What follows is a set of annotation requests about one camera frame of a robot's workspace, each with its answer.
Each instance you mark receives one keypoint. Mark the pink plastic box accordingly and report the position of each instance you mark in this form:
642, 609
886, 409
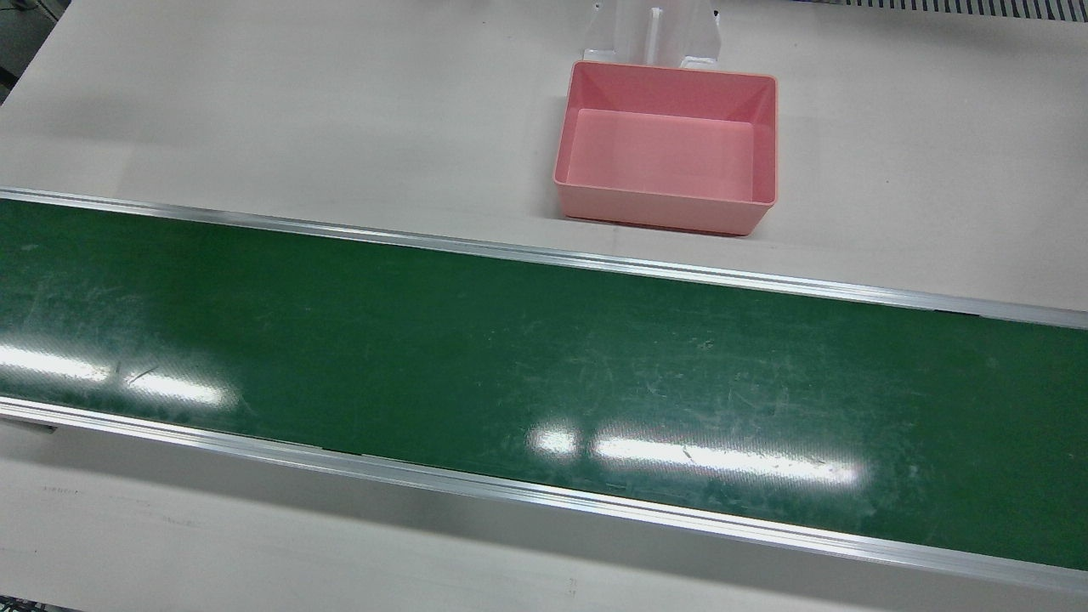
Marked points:
663, 208

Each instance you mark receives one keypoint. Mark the green belt conveyor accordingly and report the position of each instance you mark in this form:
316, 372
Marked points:
510, 357

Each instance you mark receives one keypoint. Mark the metal grated rack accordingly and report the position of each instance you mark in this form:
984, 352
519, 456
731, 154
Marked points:
952, 7

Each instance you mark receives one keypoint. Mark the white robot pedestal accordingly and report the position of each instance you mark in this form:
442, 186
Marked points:
650, 30

